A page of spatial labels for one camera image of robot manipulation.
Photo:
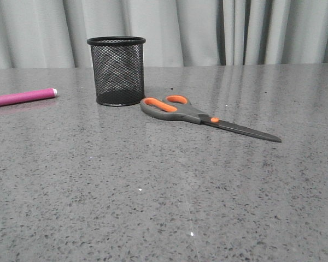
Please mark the grey orange scissors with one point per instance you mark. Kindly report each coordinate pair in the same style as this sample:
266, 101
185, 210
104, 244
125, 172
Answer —
179, 108

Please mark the grey curtain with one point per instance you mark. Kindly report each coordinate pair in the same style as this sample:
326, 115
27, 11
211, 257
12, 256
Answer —
52, 34

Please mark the pink marker pen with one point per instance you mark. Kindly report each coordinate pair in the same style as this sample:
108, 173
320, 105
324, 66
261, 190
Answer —
23, 97

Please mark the black mesh pen holder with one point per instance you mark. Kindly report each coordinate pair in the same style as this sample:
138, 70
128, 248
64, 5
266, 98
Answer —
118, 69

